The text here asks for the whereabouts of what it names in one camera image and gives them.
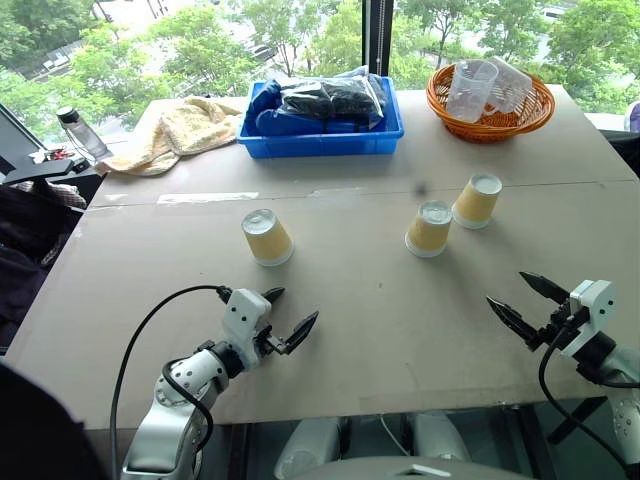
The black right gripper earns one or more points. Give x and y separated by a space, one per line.
557 327

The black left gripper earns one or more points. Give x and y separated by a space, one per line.
272 342

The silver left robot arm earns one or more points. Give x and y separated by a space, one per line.
170 415

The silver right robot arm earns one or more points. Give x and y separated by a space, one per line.
622 385

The yellow paper cup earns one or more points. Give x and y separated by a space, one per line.
267 240
476 202
428 232

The black table leg brace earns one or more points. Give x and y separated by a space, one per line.
580 417

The grey rounded robot leg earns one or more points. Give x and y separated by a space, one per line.
437 435
312 445

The blue plastic bin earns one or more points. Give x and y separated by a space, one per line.
320 142

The orange woven basket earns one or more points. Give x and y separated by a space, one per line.
500 127

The black chair back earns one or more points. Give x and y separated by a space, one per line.
625 150

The blue packed cloth bundle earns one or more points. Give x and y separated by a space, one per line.
267 112

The grey robot torso edge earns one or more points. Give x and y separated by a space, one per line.
415 470

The pale yellow towel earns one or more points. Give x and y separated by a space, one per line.
170 135

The clear plastic measuring cup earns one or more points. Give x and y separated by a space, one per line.
512 85
467 92

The clear bag of black items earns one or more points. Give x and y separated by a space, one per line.
335 97

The clear water bottle black cap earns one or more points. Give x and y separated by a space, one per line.
85 135

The dark clothing pile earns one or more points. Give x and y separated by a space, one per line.
30 230

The dark rounded shape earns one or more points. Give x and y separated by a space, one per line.
40 430

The small red items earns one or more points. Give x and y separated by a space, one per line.
57 153

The black side desk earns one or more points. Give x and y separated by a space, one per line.
35 170

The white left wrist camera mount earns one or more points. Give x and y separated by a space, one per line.
245 315

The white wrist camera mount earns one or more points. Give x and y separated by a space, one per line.
592 310
245 315

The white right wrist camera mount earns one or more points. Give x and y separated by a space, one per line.
592 310

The dark window frame post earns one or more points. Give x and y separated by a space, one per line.
377 35

